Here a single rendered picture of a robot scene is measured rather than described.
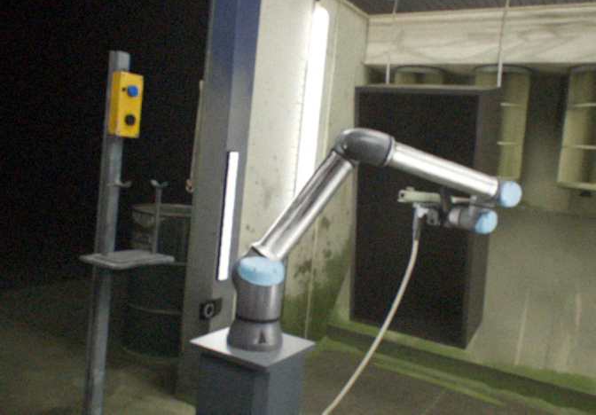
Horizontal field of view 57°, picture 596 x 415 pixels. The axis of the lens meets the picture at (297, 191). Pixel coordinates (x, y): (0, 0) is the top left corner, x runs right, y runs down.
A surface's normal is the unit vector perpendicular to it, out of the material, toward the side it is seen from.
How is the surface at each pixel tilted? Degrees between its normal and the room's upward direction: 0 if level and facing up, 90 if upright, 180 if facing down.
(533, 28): 90
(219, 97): 90
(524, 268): 57
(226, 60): 90
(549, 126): 90
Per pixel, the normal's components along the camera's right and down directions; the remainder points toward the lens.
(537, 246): -0.38, -0.54
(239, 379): -0.51, 0.00
